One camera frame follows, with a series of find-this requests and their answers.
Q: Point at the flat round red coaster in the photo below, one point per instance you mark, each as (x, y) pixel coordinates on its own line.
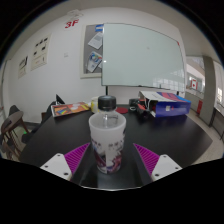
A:
(123, 110)

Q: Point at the wooden chair with dark seat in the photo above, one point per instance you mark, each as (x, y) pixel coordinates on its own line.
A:
(11, 118)

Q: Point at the blue and white cardboard box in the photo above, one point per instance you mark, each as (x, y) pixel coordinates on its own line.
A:
(170, 105)

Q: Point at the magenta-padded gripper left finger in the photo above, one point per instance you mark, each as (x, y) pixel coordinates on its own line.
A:
(76, 158)

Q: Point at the large white wall poster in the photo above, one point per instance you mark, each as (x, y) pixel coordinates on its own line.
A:
(40, 53)

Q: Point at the grey notice board with papers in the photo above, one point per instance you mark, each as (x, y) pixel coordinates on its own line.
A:
(87, 50)

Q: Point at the large glass whiteboard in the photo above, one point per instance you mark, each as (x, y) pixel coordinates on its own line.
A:
(140, 56)

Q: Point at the black and red device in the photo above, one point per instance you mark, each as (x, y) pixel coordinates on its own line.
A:
(135, 103)

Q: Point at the black bag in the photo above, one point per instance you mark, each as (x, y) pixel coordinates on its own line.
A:
(60, 99)

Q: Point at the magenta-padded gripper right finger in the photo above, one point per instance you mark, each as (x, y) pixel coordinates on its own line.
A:
(148, 158)

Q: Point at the small white wall poster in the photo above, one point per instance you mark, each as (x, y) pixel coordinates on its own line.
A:
(22, 66)

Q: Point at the clear black-capped drink bottle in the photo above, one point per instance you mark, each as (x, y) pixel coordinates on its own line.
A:
(106, 140)

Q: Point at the colourful printed flat box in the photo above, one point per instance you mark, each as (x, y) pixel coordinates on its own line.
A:
(70, 109)

